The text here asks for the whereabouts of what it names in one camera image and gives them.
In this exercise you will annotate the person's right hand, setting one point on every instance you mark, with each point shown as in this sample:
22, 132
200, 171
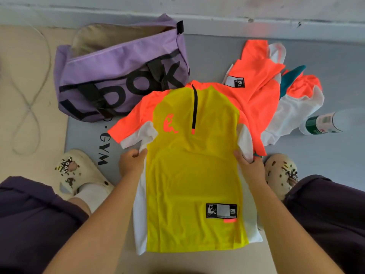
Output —
253, 171

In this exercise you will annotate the person's left hand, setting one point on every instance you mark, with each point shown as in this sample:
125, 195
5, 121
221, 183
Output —
129, 164

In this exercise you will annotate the person's right thumb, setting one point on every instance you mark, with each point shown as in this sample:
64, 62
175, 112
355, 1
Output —
239, 157

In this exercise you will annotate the person's left thumb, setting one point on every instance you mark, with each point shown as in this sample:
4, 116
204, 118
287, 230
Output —
143, 153

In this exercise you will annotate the yellow and orange sports jersey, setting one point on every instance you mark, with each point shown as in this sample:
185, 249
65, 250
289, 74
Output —
188, 168

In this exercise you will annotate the person's right forearm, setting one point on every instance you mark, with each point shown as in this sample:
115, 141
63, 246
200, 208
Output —
285, 231

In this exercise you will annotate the person's left forearm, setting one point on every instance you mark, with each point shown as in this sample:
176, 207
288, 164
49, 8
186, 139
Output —
99, 225

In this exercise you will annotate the cream right clog with charms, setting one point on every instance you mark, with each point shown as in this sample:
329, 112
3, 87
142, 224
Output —
281, 172

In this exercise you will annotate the cream clog with charms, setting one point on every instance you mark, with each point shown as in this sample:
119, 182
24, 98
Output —
77, 168
281, 172

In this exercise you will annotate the white sock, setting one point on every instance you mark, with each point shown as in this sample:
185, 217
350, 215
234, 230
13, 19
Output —
91, 195

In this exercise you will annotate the cream left clog with charms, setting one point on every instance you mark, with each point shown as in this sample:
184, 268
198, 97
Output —
77, 168

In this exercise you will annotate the grey gym mat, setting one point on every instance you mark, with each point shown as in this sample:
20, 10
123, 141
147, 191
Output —
313, 159

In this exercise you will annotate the orange white teal sports jersey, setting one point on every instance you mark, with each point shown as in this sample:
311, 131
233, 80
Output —
296, 108

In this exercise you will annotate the purple duffel bag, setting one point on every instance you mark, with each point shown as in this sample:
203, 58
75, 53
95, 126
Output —
119, 74

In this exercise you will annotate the plastic bottle with green label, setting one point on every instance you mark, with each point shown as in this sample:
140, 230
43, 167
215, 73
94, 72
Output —
323, 123

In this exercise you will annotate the dark purple shorts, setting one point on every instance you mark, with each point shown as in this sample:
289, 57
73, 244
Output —
31, 225

